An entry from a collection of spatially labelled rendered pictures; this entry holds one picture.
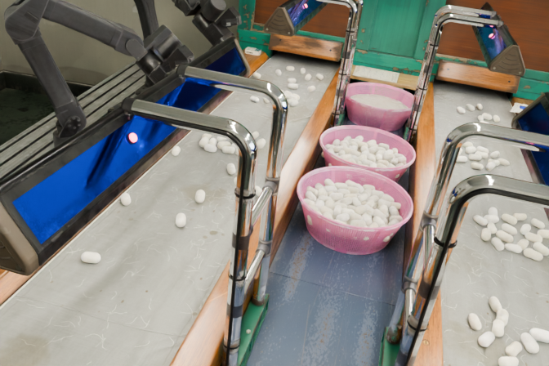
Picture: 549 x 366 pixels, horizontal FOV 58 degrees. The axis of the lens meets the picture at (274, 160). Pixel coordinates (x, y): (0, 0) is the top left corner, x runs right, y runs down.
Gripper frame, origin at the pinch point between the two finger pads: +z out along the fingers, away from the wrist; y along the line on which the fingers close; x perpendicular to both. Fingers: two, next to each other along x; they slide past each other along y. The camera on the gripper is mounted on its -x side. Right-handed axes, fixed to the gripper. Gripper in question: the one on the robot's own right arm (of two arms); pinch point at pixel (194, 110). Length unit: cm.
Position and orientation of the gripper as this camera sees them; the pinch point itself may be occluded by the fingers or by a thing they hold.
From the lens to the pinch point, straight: 137.7
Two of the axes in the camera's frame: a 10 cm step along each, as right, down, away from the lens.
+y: 2.6, -4.3, 8.6
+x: -7.0, 5.3, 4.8
